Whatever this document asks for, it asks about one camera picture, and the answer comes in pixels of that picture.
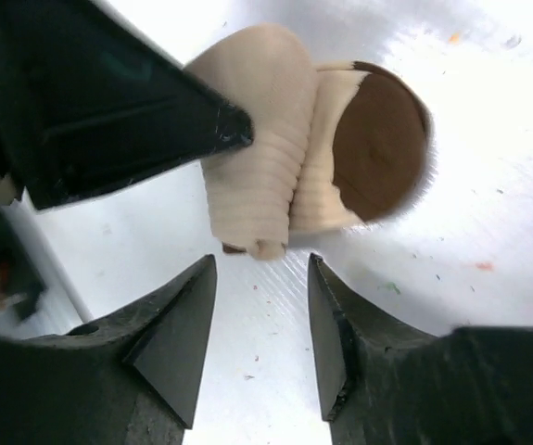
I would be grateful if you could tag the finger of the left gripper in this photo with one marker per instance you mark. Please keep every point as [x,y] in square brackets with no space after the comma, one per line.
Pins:
[87,107]

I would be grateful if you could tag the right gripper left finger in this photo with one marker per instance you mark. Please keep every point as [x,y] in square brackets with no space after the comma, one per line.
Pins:
[131,377]

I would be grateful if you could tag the cream and brown sock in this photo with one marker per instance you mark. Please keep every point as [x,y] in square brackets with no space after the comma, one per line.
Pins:
[334,145]

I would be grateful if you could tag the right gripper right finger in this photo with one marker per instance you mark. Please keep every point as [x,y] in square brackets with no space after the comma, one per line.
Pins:
[381,381]

